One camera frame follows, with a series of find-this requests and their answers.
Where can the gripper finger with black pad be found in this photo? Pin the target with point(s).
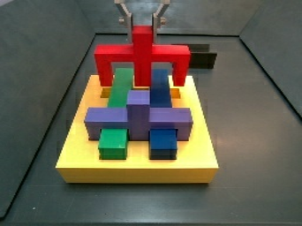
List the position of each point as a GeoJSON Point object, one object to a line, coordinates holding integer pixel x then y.
{"type": "Point", "coordinates": [126, 18]}

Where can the green long bar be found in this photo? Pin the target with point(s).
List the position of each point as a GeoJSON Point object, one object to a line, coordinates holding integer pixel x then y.
{"type": "Point", "coordinates": [113, 141]}

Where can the blue long bar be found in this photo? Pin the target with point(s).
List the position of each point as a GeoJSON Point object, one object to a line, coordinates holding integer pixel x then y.
{"type": "Point", "coordinates": [162, 132]}

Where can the silver gripper finger with screw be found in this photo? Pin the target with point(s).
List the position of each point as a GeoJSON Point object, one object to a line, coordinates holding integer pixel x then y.
{"type": "Point", "coordinates": [158, 17]}

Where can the yellow base board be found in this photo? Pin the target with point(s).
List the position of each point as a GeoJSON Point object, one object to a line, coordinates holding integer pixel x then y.
{"type": "Point", "coordinates": [194, 166]}

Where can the purple cross-shaped block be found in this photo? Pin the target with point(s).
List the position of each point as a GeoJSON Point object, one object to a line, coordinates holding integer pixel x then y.
{"type": "Point", "coordinates": [138, 117]}

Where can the black block holder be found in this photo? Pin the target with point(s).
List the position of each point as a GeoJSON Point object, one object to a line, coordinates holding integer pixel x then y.
{"type": "Point", "coordinates": [198, 56]}

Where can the red cross-shaped block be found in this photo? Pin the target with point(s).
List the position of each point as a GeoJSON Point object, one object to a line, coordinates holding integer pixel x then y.
{"type": "Point", "coordinates": [142, 53]}

